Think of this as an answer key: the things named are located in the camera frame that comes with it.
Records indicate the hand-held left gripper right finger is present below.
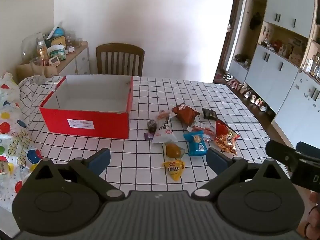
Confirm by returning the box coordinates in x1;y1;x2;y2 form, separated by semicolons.
191;147;289;202

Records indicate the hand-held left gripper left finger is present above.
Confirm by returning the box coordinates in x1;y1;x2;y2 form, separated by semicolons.
27;148;125;202

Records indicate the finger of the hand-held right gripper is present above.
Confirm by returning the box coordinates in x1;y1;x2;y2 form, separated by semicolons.
265;140;303;167
296;142;320;158

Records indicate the orange-red chips bag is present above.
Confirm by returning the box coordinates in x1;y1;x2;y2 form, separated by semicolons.
213;119;241;156

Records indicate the blue snack packet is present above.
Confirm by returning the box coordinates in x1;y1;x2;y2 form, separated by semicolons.
183;131;208;157

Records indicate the red and white snack packet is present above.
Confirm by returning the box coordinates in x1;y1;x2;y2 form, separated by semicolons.
188;120;217;142

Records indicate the red cardboard box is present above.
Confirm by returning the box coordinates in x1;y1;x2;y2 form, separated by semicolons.
39;75;134;139

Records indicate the yellow candy packet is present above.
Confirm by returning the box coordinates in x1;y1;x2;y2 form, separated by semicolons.
162;159;186;182

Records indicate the brown bun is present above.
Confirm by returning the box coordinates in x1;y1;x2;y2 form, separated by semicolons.
162;142;186;160

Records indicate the small black snack packet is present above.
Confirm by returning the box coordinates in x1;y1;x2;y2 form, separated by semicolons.
202;108;217;120

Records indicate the brown-red snack bag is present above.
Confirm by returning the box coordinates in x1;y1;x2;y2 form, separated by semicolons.
171;102;201;125

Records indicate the person's right hand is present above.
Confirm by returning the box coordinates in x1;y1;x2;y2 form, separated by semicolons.
297;191;320;240

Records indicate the row of shoes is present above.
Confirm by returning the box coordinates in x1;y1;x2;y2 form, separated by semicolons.
222;72;270;112

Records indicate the white colourful print bag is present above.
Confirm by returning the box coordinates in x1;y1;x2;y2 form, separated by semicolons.
0;72;43;209

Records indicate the white sideboard with wooden top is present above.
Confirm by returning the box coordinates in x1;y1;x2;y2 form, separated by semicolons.
16;41;90;82

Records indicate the wooden slat-back chair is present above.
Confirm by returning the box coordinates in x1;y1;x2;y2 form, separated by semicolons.
96;43;145;77

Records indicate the row of shelf ornaments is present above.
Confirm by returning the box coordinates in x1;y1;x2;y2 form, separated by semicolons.
260;25;308;65

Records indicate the clear glass cup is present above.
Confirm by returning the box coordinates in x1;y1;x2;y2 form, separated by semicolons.
30;57;43;77

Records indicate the green and white tissue pack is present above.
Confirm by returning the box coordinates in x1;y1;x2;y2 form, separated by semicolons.
46;44;67;61

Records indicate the brown paper bag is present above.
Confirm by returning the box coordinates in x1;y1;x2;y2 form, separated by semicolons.
16;62;60;81

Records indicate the orange drink bottle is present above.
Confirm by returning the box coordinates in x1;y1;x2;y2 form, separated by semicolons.
37;41;48;64

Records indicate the yellow tissue box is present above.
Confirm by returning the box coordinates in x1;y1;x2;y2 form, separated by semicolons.
51;36;66;48

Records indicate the dark hanging bag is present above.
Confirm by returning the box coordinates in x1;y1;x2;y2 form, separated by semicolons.
250;12;263;30

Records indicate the clear glass dome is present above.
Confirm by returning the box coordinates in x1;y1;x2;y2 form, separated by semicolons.
21;32;43;58

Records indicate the white paper tube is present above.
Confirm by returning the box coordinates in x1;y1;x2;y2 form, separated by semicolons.
47;21;62;40

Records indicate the white wall cabinet unit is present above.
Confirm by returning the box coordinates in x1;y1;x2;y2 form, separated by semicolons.
229;0;320;147

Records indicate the brown door frame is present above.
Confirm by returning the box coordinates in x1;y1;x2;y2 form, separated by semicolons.
218;0;247;74

